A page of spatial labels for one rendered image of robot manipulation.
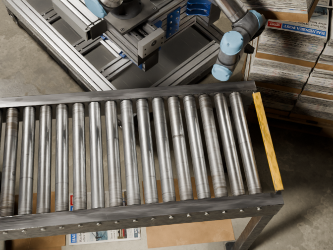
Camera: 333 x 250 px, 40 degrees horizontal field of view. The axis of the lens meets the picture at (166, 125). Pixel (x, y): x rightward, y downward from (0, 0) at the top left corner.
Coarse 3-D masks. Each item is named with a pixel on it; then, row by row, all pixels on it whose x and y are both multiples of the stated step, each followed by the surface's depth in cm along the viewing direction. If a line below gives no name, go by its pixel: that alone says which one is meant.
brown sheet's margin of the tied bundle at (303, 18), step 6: (318, 0) 179; (312, 6) 173; (258, 12) 180; (264, 12) 179; (270, 12) 177; (276, 12) 176; (282, 12) 175; (288, 12) 173; (312, 12) 175; (270, 18) 180; (276, 18) 178; (282, 18) 177; (288, 18) 176; (294, 18) 174; (300, 18) 173; (306, 18) 172
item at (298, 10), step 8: (248, 0) 179; (256, 0) 177; (264, 0) 176; (272, 0) 174; (280, 0) 172; (288, 0) 170; (296, 0) 168; (304, 0) 167; (312, 0) 173; (248, 8) 182; (256, 8) 180; (264, 8) 178; (272, 8) 176; (280, 8) 174; (288, 8) 173; (296, 8) 171; (304, 8) 170
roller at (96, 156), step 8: (96, 104) 183; (96, 112) 181; (96, 120) 180; (96, 128) 178; (96, 136) 176; (96, 144) 174; (96, 152) 173; (96, 160) 171; (96, 168) 169; (96, 176) 168; (96, 184) 166; (96, 192) 165; (104, 192) 167; (96, 200) 163; (104, 200) 165
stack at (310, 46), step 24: (288, 24) 204; (312, 24) 205; (264, 48) 216; (288, 48) 212; (312, 48) 209; (264, 72) 231; (288, 72) 227; (312, 72) 225; (264, 96) 250; (288, 96) 246; (288, 120) 264
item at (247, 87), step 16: (32, 96) 184; (48, 96) 184; (64, 96) 184; (80, 96) 184; (96, 96) 185; (112, 96) 185; (128, 96) 185; (144, 96) 186; (160, 96) 186; (176, 96) 187
